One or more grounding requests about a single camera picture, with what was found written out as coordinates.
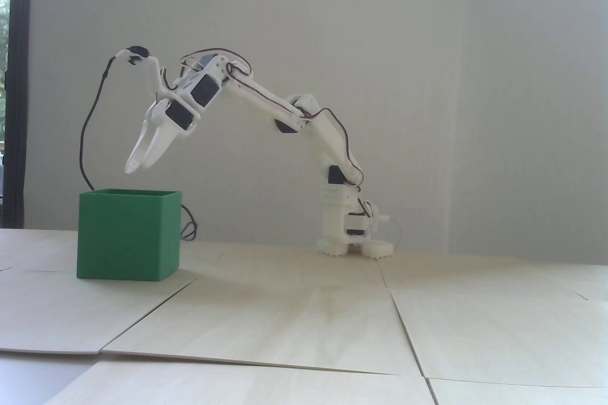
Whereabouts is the black window frame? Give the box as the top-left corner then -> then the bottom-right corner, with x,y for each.
9,0 -> 35,229

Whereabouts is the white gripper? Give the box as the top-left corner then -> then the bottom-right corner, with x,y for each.
124,91 -> 201,175

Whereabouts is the white board panel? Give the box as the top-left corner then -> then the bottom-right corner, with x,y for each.
25,0 -> 608,265

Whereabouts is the black camera cable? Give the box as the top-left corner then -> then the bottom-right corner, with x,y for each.
79,51 -> 198,242

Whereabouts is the white base cable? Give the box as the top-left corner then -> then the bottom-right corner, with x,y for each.
380,217 -> 403,252

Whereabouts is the green box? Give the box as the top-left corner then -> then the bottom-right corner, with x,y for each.
76,188 -> 183,282

